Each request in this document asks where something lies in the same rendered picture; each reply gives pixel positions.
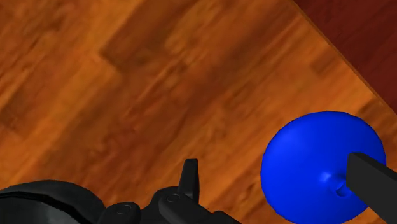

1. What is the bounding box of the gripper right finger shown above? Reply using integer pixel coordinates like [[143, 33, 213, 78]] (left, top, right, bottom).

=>
[[345, 152, 397, 224]]

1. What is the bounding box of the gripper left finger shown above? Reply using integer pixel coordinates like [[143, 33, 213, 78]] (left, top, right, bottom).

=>
[[104, 158, 243, 224]]

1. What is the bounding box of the blue round dome-shaped object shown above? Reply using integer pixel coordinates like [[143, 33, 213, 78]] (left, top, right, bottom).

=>
[[260, 110, 387, 224]]

